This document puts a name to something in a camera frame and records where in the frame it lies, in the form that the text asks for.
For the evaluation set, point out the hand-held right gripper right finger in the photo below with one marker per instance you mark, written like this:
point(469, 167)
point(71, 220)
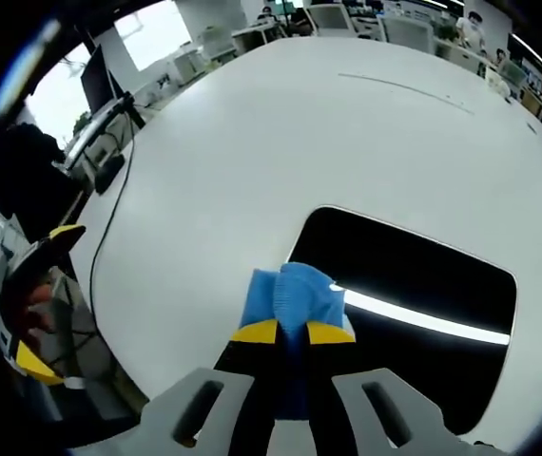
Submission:
point(385, 408)

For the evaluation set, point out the green potted plant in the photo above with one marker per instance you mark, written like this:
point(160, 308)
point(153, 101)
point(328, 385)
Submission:
point(445, 31)

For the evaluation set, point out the white mesh office chair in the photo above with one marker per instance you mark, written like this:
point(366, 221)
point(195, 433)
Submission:
point(409, 32)
point(330, 18)

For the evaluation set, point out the blue cleaning cloth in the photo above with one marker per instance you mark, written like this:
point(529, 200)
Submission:
point(295, 294)

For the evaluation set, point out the person's left hand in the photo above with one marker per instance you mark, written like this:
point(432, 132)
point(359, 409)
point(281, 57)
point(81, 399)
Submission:
point(43, 309)

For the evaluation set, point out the low white cabinet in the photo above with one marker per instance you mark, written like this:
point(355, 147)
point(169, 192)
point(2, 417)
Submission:
point(189, 65)

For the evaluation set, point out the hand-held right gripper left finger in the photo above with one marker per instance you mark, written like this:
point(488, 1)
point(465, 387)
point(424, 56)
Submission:
point(214, 408)

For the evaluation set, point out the white office desk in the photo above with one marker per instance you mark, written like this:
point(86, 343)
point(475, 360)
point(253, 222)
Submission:
point(257, 35)

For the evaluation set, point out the white crumpled cloth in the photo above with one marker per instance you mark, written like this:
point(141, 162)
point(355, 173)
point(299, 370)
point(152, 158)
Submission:
point(498, 84)

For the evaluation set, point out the small dark item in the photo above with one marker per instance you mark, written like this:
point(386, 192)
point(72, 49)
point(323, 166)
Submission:
point(532, 129)

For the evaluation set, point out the computer monitor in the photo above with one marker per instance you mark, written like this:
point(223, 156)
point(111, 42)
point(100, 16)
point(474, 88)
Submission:
point(97, 81)

